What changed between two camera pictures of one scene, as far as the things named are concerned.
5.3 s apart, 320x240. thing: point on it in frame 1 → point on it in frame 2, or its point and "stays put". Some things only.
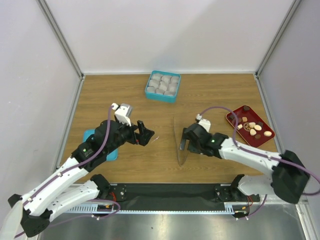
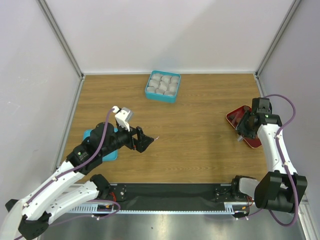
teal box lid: [113, 155] stays put
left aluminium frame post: [64, 44] stays put
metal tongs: [182, 154] → [240, 138]
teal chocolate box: [163, 86] stays put
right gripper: [184, 137] → [241, 127]
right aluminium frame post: [292, 7] stays put
